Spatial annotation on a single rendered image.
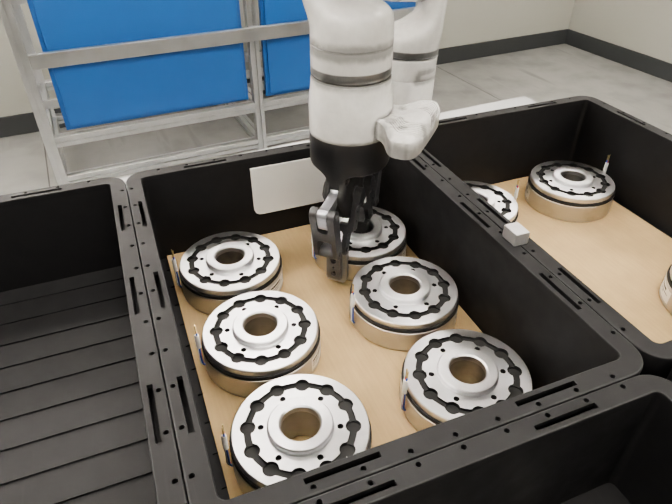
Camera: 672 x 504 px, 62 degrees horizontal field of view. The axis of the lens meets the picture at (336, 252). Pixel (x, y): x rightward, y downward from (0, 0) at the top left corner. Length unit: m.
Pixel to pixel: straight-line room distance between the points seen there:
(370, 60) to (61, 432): 0.38
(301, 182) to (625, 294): 0.36
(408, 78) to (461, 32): 3.20
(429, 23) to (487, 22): 3.32
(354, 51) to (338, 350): 0.26
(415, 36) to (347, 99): 0.35
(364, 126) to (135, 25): 1.85
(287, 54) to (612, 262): 1.96
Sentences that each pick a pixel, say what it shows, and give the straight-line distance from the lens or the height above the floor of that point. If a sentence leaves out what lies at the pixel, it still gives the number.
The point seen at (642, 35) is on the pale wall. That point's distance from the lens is 4.27.
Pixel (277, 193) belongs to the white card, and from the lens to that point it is 0.64.
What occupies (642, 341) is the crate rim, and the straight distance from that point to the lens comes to 0.44.
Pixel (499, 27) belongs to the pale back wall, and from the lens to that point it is 4.21.
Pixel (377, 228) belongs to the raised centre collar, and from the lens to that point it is 0.60.
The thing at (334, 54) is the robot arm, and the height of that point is 1.07.
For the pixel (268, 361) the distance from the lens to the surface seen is 0.47.
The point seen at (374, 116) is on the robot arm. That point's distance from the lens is 0.48.
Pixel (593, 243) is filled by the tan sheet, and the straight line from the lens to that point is 0.71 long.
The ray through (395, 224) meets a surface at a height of 0.86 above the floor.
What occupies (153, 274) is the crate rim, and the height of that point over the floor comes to 0.93.
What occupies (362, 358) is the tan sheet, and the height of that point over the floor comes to 0.83.
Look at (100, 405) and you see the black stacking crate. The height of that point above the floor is 0.83.
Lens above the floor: 1.21
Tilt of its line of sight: 37 degrees down
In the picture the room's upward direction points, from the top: straight up
